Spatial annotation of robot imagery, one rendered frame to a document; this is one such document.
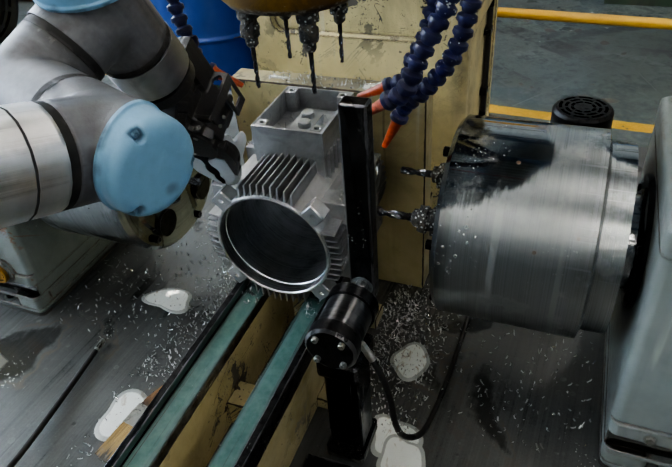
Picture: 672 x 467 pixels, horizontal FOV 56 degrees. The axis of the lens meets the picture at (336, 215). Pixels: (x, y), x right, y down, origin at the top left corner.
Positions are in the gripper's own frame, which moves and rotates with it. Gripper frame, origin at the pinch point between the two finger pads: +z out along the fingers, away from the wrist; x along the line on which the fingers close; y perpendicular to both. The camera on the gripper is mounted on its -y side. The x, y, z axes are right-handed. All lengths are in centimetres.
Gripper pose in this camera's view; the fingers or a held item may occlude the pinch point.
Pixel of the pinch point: (227, 182)
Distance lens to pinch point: 81.1
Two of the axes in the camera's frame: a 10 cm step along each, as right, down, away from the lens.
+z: 2.4, 4.0, 8.8
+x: -9.3, -1.6, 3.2
